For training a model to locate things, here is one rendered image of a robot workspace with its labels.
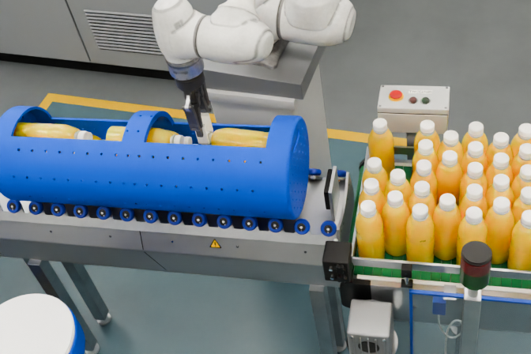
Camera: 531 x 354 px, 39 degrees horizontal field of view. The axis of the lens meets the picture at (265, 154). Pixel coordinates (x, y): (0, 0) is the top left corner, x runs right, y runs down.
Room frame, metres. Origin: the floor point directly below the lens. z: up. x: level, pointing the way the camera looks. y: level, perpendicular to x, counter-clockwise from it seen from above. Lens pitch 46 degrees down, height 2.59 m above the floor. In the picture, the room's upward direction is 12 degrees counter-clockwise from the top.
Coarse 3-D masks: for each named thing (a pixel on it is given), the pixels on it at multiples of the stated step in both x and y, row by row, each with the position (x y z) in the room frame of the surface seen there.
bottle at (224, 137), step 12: (216, 132) 1.48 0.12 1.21; (228, 132) 1.46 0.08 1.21; (240, 132) 1.46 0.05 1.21; (252, 132) 1.45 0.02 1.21; (264, 132) 1.45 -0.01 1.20; (216, 144) 1.45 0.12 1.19; (228, 144) 1.43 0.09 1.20; (240, 144) 1.43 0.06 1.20; (252, 144) 1.42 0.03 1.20; (264, 144) 1.41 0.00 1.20
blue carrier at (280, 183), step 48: (0, 144) 1.61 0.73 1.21; (48, 144) 1.57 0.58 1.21; (96, 144) 1.52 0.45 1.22; (144, 144) 1.48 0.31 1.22; (192, 144) 1.63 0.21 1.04; (288, 144) 1.36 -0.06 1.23; (48, 192) 1.51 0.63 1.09; (96, 192) 1.45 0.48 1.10; (144, 192) 1.40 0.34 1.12; (192, 192) 1.36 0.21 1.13; (240, 192) 1.31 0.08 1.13; (288, 192) 1.27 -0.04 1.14
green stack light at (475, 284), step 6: (462, 276) 0.89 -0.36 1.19; (468, 276) 0.87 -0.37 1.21; (486, 276) 0.87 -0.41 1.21; (462, 282) 0.88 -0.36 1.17; (468, 282) 0.87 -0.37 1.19; (474, 282) 0.86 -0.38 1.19; (480, 282) 0.86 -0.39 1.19; (486, 282) 0.87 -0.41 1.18; (468, 288) 0.87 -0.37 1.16; (474, 288) 0.86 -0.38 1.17; (480, 288) 0.86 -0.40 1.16
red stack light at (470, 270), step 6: (462, 258) 0.89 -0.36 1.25; (462, 264) 0.89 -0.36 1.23; (468, 264) 0.88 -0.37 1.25; (486, 264) 0.87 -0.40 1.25; (462, 270) 0.89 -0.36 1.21; (468, 270) 0.87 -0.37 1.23; (474, 270) 0.87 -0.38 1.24; (480, 270) 0.86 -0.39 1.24; (486, 270) 0.86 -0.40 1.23; (474, 276) 0.87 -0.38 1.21; (480, 276) 0.86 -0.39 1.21
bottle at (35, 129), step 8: (16, 128) 1.68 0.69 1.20; (24, 128) 1.67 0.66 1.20; (32, 128) 1.66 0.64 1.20; (40, 128) 1.66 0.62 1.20; (48, 128) 1.65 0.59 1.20; (56, 128) 1.64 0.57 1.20; (64, 128) 1.64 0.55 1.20; (72, 128) 1.64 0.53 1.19; (24, 136) 1.65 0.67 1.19; (32, 136) 1.64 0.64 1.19; (40, 136) 1.64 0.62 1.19; (48, 136) 1.63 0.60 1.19; (56, 136) 1.62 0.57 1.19; (64, 136) 1.62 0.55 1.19; (72, 136) 1.62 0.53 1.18
